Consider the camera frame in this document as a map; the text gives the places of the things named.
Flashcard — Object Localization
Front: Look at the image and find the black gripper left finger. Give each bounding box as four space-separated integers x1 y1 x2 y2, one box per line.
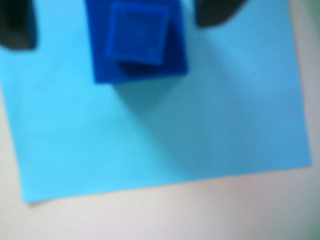
0 0 38 50

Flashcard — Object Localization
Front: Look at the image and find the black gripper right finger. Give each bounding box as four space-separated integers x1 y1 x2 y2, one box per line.
194 0 249 28

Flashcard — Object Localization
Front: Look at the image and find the tiny blue cube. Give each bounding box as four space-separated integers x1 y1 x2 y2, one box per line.
104 0 172 76

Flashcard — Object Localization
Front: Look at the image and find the small blue cube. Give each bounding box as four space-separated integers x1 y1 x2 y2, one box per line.
84 0 190 85

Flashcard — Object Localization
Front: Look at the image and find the light blue paper square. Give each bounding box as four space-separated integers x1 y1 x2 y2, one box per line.
0 0 313 206

